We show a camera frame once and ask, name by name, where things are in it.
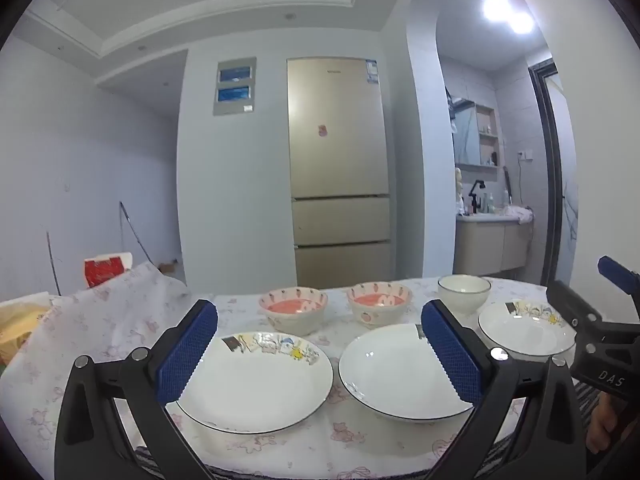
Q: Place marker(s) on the beige refrigerator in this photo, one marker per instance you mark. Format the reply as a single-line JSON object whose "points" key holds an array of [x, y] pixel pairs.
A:
{"points": [[337, 160]]}

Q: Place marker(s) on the pink print white tablecloth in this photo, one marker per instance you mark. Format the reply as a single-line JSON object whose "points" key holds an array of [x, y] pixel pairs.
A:
{"points": [[125, 310]]}

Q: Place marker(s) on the grey wall electrical panel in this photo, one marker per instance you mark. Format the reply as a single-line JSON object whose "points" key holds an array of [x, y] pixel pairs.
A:
{"points": [[235, 85]]}

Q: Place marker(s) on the thin metal rod stand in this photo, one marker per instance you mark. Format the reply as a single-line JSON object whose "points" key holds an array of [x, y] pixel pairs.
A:
{"points": [[131, 230]]}

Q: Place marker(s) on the red and white bag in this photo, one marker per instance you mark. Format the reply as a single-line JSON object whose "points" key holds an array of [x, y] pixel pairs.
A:
{"points": [[105, 270]]}

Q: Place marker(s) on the plain white plate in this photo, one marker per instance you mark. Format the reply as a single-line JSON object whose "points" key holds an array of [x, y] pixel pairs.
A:
{"points": [[390, 370]]}

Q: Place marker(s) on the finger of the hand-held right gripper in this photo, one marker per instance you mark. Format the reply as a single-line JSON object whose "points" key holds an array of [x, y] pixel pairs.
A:
{"points": [[572, 305], [617, 272]]}

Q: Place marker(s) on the grey striped cloth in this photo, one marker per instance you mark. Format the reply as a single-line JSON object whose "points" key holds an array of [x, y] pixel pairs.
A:
{"points": [[587, 395]]}

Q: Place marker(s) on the thin metal rod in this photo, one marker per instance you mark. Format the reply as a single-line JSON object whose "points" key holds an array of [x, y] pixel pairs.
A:
{"points": [[52, 260]]}

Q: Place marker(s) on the pink fridge sticker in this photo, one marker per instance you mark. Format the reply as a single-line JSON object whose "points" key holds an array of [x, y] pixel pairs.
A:
{"points": [[323, 130]]}

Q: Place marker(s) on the cartoon print white plate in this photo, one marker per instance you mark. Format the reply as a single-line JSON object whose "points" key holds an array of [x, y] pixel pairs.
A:
{"points": [[525, 335], [260, 390]]}

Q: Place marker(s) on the dark framed glass door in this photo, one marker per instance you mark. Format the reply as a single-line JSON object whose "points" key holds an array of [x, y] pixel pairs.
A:
{"points": [[550, 185]]}

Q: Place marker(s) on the pink cloth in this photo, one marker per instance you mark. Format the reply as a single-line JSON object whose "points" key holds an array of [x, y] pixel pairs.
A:
{"points": [[517, 214]]}

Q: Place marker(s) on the blue fridge label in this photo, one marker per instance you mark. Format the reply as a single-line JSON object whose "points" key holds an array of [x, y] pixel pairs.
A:
{"points": [[371, 72]]}

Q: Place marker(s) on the bright ceiling light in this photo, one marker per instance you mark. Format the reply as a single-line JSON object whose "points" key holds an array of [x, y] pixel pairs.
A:
{"points": [[505, 10]]}

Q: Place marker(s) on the white bowl with dark rim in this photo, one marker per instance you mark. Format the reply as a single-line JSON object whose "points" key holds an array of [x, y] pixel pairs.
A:
{"points": [[462, 295]]}

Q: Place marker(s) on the bathroom mirror cabinet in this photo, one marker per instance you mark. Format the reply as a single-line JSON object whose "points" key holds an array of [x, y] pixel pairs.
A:
{"points": [[475, 135]]}

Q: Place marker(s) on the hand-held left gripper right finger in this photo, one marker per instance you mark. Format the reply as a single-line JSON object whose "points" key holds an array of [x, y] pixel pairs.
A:
{"points": [[452, 355]]}

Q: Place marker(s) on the pink patterned ceramic bowl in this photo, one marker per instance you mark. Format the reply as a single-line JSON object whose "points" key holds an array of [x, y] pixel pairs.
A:
{"points": [[292, 317], [380, 312]]}

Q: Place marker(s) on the person's right hand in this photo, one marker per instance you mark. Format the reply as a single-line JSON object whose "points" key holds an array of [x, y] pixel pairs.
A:
{"points": [[607, 422]]}

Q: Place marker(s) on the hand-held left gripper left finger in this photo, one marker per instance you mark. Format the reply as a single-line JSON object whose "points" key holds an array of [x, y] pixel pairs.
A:
{"points": [[187, 355]]}

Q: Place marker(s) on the pale figurine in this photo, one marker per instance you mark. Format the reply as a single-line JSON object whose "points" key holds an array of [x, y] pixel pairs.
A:
{"points": [[458, 187]]}

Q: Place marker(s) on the black faucet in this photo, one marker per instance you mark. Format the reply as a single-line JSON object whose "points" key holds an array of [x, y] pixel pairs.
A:
{"points": [[475, 197]]}

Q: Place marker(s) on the small cardboard box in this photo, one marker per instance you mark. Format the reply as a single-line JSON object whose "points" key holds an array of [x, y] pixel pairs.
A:
{"points": [[167, 266]]}

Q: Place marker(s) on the beige bathroom vanity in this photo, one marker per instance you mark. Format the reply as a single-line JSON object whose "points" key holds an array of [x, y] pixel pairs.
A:
{"points": [[490, 245]]}

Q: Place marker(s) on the yellow plastic bag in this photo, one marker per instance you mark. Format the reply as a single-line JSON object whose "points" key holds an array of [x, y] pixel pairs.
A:
{"points": [[20, 330]]}

